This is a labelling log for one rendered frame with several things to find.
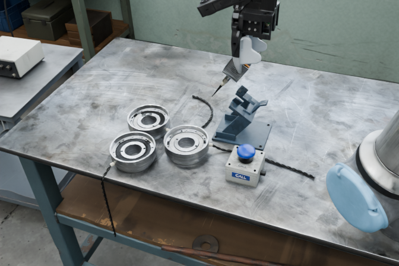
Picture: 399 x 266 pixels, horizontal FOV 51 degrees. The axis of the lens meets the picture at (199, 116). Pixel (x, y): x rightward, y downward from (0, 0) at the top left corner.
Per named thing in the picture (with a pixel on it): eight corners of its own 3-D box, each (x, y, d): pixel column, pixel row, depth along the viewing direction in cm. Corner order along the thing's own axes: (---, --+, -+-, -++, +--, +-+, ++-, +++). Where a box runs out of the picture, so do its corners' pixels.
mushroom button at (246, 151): (234, 169, 91) (234, 152, 88) (239, 157, 94) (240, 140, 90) (252, 173, 89) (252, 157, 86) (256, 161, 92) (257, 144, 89)
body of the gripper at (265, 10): (269, 44, 82) (274, -16, 75) (228, 38, 85) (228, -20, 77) (277, 27, 88) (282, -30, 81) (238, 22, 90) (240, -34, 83)
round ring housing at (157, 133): (120, 135, 105) (118, 122, 102) (145, 111, 112) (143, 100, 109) (155, 148, 100) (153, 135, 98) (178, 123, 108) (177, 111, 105)
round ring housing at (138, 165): (141, 138, 104) (139, 125, 101) (165, 160, 97) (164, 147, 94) (104, 157, 99) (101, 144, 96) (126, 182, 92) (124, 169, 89)
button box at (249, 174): (225, 180, 91) (225, 164, 88) (234, 159, 97) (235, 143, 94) (260, 190, 89) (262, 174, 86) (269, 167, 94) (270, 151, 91)
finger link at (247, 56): (257, 82, 88) (261, 41, 83) (230, 77, 90) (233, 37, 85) (260, 76, 90) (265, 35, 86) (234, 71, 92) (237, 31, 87)
